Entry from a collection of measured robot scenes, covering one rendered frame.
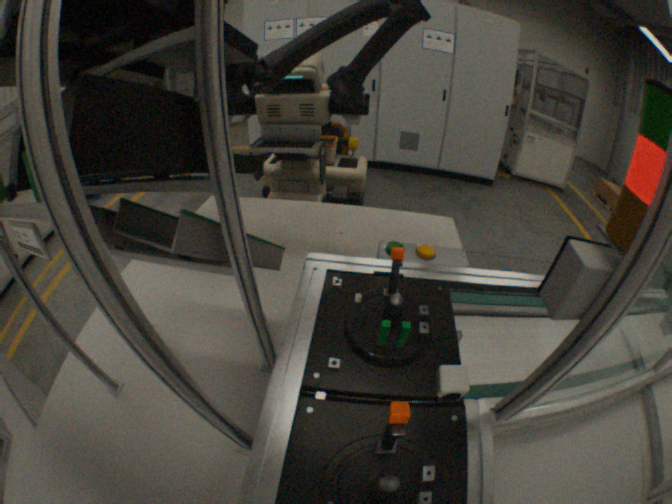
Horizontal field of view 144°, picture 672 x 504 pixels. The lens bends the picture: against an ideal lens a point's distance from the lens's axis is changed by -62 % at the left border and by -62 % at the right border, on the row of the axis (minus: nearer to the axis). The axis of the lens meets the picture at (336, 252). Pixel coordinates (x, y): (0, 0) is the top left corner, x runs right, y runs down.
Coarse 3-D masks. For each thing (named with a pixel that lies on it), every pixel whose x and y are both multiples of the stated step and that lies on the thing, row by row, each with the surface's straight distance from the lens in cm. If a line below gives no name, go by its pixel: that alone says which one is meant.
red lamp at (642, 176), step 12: (636, 144) 28; (648, 144) 27; (636, 156) 28; (648, 156) 27; (660, 156) 27; (636, 168) 27; (648, 168) 27; (660, 168) 27; (636, 180) 27; (648, 180) 27; (636, 192) 27; (648, 192) 27; (648, 204) 27
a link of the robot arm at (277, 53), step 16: (368, 0) 68; (384, 0) 67; (336, 16) 68; (352, 16) 66; (368, 16) 68; (384, 16) 70; (400, 16) 68; (304, 32) 69; (320, 32) 66; (336, 32) 67; (288, 48) 68; (304, 48) 67; (320, 48) 69; (272, 64) 68; (288, 64) 68; (256, 80) 68; (272, 80) 69
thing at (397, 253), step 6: (396, 252) 44; (402, 252) 44; (396, 258) 44; (402, 258) 44; (396, 264) 43; (402, 264) 43; (390, 270) 46; (396, 270) 45; (390, 276) 46; (396, 276) 46; (390, 282) 46; (396, 282) 46; (390, 288) 47; (396, 288) 47
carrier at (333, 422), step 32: (320, 416) 39; (352, 416) 39; (384, 416) 40; (416, 416) 41; (448, 416) 42; (288, 448) 38; (320, 448) 38; (352, 448) 36; (416, 448) 37; (448, 448) 41; (288, 480) 38; (320, 480) 37; (352, 480) 36; (384, 480) 30; (416, 480) 37; (448, 480) 40
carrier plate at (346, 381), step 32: (352, 288) 51; (384, 288) 52; (416, 288) 54; (448, 288) 56; (320, 320) 47; (448, 320) 50; (320, 352) 43; (352, 352) 43; (448, 352) 47; (320, 384) 41; (352, 384) 41; (384, 384) 41; (416, 384) 42
